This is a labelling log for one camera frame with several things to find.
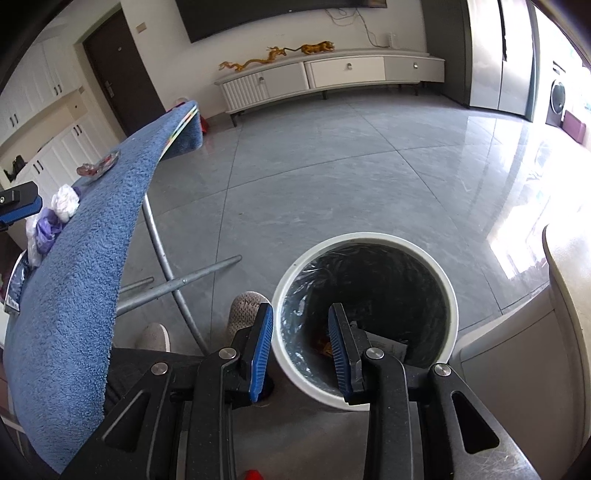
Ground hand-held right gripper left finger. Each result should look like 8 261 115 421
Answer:
62 302 275 480

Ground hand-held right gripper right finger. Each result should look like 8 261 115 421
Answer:
327 302 541 480

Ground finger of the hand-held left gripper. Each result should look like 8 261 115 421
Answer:
0 181 42 229

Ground purple wrapper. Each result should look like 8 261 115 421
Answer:
34 208 65 257

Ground white round trash bin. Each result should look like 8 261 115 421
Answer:
271 233 459 411

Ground white plastic bag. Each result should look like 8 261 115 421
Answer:
50 184 81 222

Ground dark blue printed packet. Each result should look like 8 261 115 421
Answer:
4 251 31 315

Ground clear wrapper with red print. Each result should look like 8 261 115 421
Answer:
76 152 120 178

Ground beige slipper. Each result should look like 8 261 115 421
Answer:
228 292 271 342
134 323 171 354

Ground blue terry towel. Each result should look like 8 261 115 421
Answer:
2 102 204 474

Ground black bin liner bag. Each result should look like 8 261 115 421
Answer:
281 242 451 398

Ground metal-legged folding table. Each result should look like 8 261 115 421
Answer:
117 106 243 356

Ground dark brown door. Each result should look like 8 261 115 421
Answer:
83 10 155 139

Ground golden dragon ornament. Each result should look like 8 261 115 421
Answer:
218 46 301 73

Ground white television cabinet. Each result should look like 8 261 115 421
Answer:
215 46 446 127

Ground purple box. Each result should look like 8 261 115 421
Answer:
561 110 589 145

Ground white washing machine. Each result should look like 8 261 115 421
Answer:
545 60 583 130

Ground silver refrigerator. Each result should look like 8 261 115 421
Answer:
466 0 541 123

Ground white wall cabinets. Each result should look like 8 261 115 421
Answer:
0 34 118 222

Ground black wall television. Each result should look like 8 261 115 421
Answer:
175 0 389 44

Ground white power cable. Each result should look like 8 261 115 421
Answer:
323 7 391 47

